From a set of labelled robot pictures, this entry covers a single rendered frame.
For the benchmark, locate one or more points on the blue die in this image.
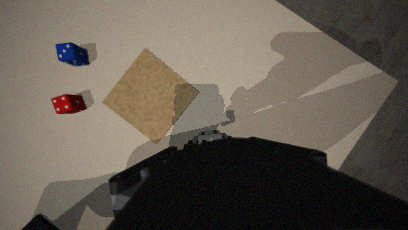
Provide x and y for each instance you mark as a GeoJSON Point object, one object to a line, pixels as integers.
{"type": "Point", "coordinates": [72, 54]}

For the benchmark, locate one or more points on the white die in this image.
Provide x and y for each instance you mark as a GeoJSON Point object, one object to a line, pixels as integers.
{"type": "Point", "coordinates": [209, 136]}

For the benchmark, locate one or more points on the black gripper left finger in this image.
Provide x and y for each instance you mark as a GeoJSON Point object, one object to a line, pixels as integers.
{"type": "Point", "coordinates": [124, 184]}

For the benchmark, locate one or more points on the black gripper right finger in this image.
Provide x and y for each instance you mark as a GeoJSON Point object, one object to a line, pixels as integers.
{"type": "Point", "coordinates": [312, 153]}

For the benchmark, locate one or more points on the red die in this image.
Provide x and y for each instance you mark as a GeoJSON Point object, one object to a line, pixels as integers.
{"type": "Point", "coordinates": [68, 104]}

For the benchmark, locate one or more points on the tan mat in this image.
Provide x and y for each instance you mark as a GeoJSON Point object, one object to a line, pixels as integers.
{"type": "Point", "coordinates": [150, 96]}

